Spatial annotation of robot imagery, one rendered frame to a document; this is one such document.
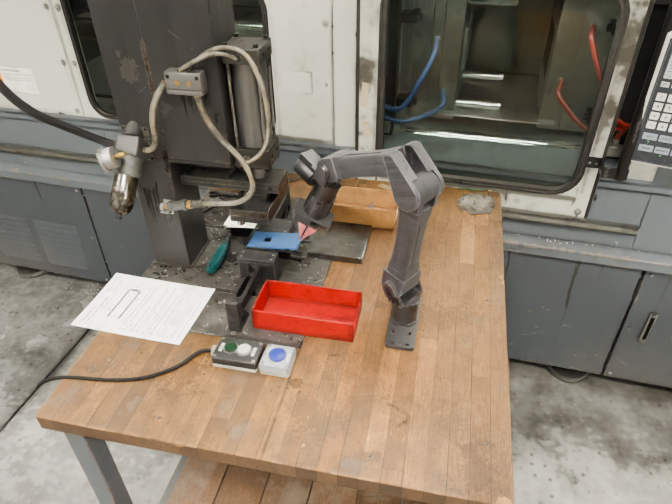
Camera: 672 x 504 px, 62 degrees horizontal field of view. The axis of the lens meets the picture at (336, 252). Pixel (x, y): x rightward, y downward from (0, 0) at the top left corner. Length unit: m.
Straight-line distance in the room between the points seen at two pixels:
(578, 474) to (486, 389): 1.10
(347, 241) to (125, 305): 0.63
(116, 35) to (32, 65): 1.22
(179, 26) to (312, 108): 0.83
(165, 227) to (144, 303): 0.21
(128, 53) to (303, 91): 0.79
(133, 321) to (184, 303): 0.13
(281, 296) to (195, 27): 0.67
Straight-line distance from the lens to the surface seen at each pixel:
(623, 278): 2.23
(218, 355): 1.31
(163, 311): 1.50
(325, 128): 2.03
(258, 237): 1.54
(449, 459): 1.17
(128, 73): 1.39
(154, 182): 1.50
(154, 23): 1.31
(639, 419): 2.60
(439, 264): 1.59
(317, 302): 1.44
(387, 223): 1.70
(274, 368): 1.27
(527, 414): 2.45
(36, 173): 2.79
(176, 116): 1.37
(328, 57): 1.93
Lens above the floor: 1.87
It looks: 37 degrees down
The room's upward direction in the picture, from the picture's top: 1 degrees counter-clockwise
